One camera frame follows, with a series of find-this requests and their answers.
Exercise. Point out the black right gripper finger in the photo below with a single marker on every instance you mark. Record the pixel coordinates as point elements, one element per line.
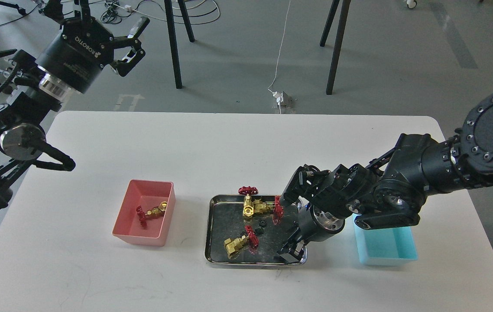
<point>283,252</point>
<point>296,252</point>

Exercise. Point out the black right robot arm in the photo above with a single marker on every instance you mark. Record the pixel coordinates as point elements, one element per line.
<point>390,191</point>

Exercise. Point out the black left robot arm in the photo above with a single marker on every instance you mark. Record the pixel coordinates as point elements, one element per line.
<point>36,86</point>

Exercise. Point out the black gear centre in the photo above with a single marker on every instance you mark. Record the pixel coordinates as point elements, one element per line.
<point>259,231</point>

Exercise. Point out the metal tray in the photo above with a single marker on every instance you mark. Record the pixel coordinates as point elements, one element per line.
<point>225,221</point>

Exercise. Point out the pink plastic box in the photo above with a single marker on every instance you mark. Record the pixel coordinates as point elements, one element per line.
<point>148,194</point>

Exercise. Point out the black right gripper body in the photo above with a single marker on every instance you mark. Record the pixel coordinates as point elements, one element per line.
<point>315,225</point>

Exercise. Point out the brass valve red handle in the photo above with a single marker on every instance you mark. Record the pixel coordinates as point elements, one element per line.
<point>155,212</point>
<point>261,207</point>
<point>248,204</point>
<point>234,246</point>

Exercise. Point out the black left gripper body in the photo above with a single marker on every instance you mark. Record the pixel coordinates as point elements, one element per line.
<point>75,55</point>

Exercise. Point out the blue plastic box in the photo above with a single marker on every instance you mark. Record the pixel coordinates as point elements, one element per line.
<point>387,247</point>

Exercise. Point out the upright brass valve red handle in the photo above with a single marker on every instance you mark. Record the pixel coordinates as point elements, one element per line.
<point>248,204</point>

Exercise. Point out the white power adapter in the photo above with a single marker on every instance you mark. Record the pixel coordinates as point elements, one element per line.
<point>282,100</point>

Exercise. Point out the black stand leg right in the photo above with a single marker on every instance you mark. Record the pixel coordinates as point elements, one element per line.
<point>345,5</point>

